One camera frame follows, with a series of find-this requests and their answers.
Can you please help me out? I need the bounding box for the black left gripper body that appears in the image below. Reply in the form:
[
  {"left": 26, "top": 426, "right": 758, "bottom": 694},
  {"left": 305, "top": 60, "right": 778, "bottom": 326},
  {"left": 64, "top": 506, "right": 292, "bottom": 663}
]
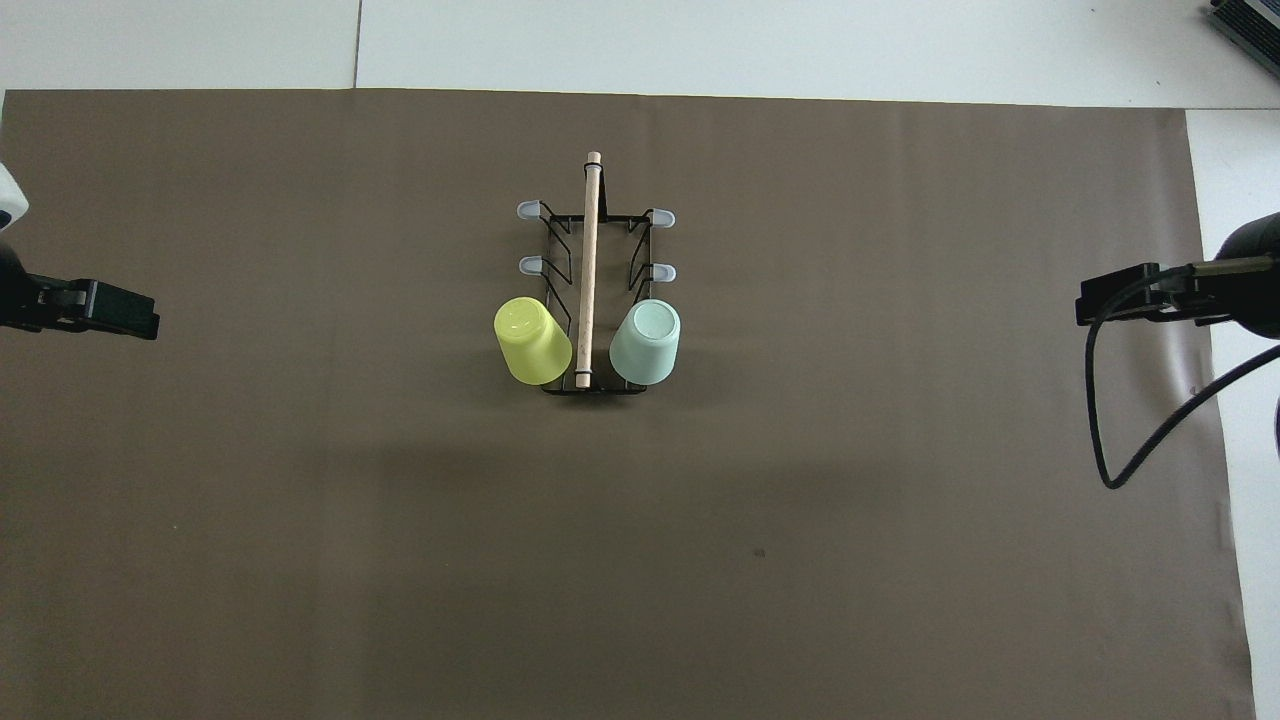
[{"left": 0, "top": 243, "right": 37, "bottom": 331}]

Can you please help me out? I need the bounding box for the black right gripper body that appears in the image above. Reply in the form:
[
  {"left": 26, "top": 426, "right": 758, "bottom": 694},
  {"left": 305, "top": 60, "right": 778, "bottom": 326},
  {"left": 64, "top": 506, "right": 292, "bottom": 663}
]
[{"left": 1222, "top": 212, "right": 1280, "bottom": 339}]

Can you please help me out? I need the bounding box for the yellow plastic cup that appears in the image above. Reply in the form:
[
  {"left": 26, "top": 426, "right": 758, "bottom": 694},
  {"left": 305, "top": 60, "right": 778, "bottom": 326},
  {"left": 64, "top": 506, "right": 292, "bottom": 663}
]
[{"left": 494, "top": 297, "right": 573, "bottom": 386}]

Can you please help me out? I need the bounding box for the pale green plastic cup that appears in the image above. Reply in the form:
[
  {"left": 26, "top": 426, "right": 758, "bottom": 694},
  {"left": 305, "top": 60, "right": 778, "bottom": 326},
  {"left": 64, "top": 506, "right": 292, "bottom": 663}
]
[{"left": 609, "top": 299, "right": 682, "bottom": 385}]

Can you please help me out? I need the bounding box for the grey ribbed device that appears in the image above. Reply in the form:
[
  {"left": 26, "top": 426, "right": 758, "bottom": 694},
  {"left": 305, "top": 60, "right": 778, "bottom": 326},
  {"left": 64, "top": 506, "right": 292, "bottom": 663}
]
[{"left": 1205, "top": 0, "right": 1280, "bottom": 79}]

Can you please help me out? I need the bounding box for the brown paper table mat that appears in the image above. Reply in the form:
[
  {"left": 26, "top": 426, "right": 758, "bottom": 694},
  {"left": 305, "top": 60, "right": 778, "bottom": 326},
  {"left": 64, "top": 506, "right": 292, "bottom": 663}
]
[{"left": 0, "top": 88, "right": 1259, "bottom": 720}]

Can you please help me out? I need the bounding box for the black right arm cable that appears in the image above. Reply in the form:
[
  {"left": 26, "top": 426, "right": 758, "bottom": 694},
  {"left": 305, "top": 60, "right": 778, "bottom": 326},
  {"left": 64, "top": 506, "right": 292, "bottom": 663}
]
[{"left": 1086, "top": 255, "right": 1280, "bottom": 491}]

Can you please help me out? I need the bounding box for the black wire cup rack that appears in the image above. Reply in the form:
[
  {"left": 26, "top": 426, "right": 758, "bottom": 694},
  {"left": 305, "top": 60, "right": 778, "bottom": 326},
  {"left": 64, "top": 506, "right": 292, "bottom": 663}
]
[{"left": 516, "top": 150, "right": 677, "bottom": 397}]

